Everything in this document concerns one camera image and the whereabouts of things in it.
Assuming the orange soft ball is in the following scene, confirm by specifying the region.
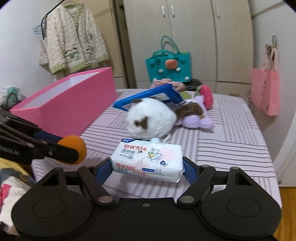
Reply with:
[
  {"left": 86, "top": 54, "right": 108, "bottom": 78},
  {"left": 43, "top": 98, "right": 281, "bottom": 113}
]
[{"left": 58, "top": 135, "right": 87, "bottom": 165}]

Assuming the white wet wipes pack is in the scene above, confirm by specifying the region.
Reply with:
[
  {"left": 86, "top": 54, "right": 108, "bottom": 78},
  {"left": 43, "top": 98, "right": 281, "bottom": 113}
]
[{"left": 110, "top": 138, "right": 185, "bottom": 183}]

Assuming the pink fluffy plush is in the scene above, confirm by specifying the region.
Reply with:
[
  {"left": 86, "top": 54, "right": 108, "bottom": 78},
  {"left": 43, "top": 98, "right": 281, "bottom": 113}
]
[{"left": 198, "top": 84, "right": 214, "bottom": 110}]

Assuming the green soft egg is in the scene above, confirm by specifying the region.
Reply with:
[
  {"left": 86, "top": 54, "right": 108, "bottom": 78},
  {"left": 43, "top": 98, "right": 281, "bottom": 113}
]
[{"left": 180, "top": 91, "right": 191, "bottom": 100}]

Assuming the pink storage box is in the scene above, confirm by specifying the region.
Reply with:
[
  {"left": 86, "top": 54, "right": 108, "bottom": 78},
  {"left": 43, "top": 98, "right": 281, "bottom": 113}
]
[{"left": 11, "top": 67, "right": 117, "bottom": 137}]

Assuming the purple plush toy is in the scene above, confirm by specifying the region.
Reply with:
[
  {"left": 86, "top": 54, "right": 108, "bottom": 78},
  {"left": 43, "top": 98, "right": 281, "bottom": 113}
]
[{"left": 174, "top": 95, "right": 215, "bottom": 130}]

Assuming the striped bed sheet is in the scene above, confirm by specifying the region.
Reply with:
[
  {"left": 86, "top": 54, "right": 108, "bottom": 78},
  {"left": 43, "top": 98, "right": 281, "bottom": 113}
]
[{"left": 31, "top": 88, "right": 282, "bottom": 207}]

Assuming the white brown plush cat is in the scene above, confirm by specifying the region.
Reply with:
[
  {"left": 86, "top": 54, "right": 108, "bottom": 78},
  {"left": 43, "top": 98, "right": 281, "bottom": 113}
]
[{"left": 125, "top": 98, "right": 177, "bottom": 141}]

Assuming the blue framed tablet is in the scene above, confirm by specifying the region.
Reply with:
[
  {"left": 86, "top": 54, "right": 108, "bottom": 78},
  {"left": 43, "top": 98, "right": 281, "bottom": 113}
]
[{"left": 113, "top": 84, "right": 183, "bottom": 111}]

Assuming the pink floral cloth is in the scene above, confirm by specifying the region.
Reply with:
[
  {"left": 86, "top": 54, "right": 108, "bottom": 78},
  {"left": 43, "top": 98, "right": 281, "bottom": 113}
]
[{"left": 150, "top": 78, "right": 186, "bottom": 92}]

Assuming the black suitcase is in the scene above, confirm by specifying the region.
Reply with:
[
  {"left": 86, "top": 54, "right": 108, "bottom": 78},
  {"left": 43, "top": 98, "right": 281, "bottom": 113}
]
[{"left": 184, "top": 79, "right": 203, "bottom": 91}]

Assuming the pink paper bag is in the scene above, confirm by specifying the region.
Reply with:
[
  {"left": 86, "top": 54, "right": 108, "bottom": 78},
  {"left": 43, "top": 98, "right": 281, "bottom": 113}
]
[{"left": 250, "top": 68, "right": 280, "bottom": 116}]

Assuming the cream fuzzy cardigan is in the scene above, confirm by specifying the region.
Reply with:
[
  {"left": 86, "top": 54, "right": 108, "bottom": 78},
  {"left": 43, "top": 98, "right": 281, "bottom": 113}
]
[{"left": 45, "top": 3, "right": 109, "bottom": 75}]

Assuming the teal felt tote bag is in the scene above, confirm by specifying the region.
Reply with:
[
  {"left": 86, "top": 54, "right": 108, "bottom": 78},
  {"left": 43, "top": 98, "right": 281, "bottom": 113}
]
[{"left": 145, "top": 35, "right": 192, "bottom": 83}]

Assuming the black clothes rack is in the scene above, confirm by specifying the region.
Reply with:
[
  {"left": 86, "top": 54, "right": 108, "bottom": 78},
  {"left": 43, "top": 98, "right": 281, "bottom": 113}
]
[{"left": 41, "top": 1, "right": 70, "bottom": 39}]

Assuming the beige wardrobe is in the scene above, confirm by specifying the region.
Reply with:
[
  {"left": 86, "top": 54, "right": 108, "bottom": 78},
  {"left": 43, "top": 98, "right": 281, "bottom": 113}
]
[{"left": 114, "top": 1, "right": 253, "bottom": 98}]

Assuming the white refrigerator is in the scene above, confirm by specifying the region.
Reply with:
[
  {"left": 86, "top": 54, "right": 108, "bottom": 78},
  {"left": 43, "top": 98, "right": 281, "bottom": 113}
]
[{"left": 249, "top": 1, "right": 295, "bottom": 187}]

